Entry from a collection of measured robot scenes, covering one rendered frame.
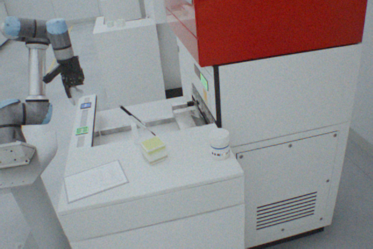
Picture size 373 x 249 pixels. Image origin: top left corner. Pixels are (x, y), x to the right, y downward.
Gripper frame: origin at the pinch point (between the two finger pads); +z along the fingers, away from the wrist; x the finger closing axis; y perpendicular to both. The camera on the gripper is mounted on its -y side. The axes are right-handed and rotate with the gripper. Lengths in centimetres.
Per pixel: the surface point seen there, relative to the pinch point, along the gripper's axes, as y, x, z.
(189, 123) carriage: 50, 2, 23
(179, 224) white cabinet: 34, -50, 31
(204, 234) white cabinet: 43, -50, 39
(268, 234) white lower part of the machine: 87, -16, 95
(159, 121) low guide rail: 36.8, 16.9, 26.7
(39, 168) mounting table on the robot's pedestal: -22.4, -1.7, 28.7
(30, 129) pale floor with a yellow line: -97, 203, 111
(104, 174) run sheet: 11.2, -35.6, 13.8
